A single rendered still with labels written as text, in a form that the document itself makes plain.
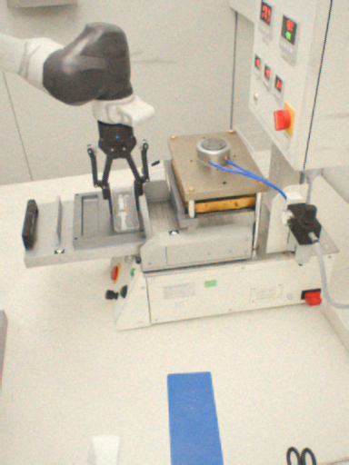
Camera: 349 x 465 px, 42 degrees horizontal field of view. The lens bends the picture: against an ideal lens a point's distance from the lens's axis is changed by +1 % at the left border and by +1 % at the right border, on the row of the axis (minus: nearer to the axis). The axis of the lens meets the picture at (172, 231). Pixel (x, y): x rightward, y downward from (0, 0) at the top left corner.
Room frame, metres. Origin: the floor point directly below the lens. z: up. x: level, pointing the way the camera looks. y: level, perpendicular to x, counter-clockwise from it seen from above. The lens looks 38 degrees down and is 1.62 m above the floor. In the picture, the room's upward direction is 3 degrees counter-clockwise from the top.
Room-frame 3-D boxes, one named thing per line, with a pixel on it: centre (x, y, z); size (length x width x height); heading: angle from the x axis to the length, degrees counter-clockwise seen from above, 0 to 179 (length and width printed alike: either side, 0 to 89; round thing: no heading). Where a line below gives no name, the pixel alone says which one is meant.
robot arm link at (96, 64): (0.88, 0.14, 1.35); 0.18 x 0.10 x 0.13; 127
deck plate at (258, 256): (0.94, -0.14, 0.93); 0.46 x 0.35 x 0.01; 97
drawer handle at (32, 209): (0.88, 0.34, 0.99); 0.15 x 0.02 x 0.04; 7
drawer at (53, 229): (0.90, 0.20, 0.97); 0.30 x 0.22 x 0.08; 97
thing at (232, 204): (0.93, -0.10, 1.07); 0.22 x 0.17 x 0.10; 7
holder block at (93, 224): (0.91, 0.16, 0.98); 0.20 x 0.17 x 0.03; 7
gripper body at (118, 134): (0.91, 0.11, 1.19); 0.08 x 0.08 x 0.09
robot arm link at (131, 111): (0.89, 0.09, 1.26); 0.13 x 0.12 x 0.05; 7
